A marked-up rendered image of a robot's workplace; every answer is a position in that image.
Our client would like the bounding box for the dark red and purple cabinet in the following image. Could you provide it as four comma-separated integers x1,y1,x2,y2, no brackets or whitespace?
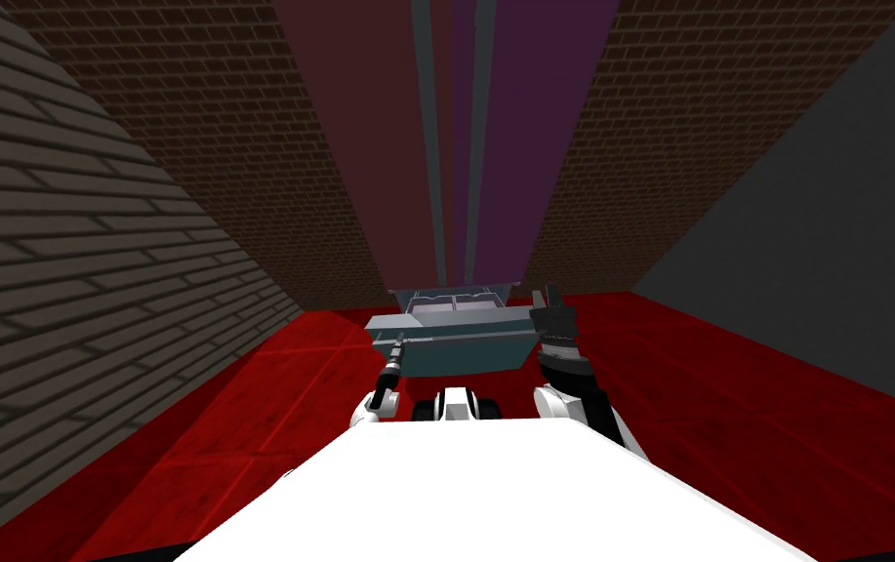
270,0,622,292

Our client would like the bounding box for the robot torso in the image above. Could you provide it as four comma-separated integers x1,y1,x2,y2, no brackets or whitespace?
172,385,819,562

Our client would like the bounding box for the grey-blue open drawer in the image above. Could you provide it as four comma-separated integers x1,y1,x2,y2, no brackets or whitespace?
364,281,540,381

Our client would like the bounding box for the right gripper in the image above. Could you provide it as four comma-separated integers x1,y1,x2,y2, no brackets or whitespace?
530,284,580,345

